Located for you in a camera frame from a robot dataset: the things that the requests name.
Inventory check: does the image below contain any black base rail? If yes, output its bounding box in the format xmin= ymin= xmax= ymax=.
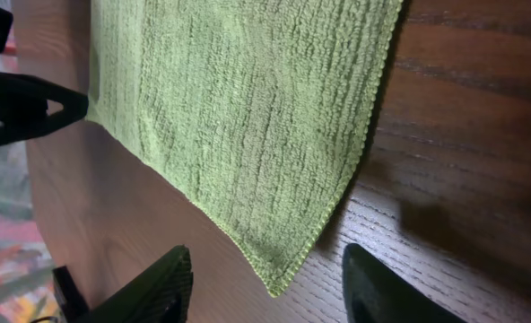
xmin=52 ymin=266 xmax=89 ymax=323

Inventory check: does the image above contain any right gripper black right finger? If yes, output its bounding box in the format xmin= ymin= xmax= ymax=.
xmin=342 ymin=243 xmax=463 ymax=323

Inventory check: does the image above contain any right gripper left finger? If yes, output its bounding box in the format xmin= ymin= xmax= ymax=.
xmin=77 ymin=245 xmax=193 ymax=323

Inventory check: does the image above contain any green microfiber cloth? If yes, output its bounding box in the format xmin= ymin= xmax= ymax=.
xmin=87 ymin=0 xmax=402 ymax=297

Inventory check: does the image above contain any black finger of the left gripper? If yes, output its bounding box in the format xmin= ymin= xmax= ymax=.
xmin=0 ymin=72 xmax=89 ymax=146

